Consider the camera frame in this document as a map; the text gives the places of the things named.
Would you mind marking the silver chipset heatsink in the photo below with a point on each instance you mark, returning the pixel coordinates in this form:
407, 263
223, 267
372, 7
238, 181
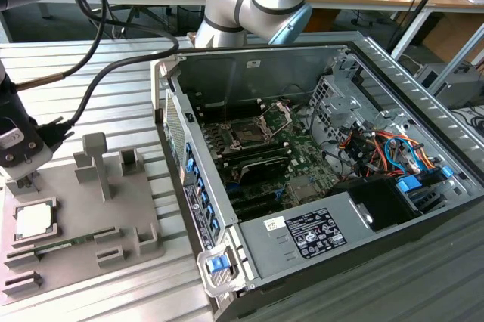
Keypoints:
306, 189

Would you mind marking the black expansion slot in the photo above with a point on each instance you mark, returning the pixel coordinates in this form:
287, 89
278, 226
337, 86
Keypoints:
253, 195
261, 208

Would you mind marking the grey power supply unit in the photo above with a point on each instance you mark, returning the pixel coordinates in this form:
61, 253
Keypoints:
264, 257

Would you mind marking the grey parts rack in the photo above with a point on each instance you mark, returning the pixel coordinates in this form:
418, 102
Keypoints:
75, 201

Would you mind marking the grey computer tower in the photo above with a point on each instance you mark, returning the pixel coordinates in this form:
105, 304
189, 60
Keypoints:
453, 87

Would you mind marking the thin metal locking lever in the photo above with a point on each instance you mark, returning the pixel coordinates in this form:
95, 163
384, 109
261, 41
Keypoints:
225, 112

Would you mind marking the green RAM stick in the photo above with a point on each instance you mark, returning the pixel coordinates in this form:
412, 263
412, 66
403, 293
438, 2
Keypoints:
81, 240

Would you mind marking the silver metal drive cage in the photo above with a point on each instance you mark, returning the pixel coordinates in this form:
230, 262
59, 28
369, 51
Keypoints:
351, 106

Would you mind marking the green motherboard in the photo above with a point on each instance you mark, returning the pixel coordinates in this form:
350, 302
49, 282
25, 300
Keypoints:
302, 155

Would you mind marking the CPU with silver top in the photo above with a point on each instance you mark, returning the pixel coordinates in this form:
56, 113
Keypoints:
34, 220

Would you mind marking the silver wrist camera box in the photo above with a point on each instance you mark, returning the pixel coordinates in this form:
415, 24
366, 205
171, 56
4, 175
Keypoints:
45, 155

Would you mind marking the blue case latch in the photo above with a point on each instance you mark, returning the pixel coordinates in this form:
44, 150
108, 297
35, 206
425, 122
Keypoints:
218, 263

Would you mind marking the small blue plastic clip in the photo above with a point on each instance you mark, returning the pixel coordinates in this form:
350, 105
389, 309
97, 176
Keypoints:
446, 171

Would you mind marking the white desk leg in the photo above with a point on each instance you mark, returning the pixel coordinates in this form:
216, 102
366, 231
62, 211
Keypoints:
411, 33

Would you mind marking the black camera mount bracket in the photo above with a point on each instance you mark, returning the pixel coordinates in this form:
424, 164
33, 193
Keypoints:
15, 153

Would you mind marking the blue disk carrier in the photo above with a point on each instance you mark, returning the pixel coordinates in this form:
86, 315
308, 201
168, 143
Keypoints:
409, 184

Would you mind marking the black slanted pole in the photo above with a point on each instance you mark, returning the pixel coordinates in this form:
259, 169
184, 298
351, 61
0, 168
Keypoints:
424, 0

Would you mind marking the CPU socket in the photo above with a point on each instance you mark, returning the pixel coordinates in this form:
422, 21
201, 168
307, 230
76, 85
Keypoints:
246, 134

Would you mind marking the office chair base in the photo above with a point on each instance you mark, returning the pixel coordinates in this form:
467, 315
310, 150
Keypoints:
117, 8

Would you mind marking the aluminium profile bar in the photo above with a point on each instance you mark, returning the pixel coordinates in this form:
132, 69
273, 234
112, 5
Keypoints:
464, 53

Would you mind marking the open grey PC case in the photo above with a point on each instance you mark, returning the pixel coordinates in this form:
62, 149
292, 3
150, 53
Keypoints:
211, 76

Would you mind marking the black RAM slot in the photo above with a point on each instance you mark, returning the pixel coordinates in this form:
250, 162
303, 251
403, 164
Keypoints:
257, 147
261, 156

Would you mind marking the disk bay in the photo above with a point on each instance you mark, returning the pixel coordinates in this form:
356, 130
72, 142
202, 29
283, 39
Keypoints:
431, 201

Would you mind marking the black graphics card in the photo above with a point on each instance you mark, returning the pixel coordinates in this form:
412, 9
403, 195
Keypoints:
264, 171

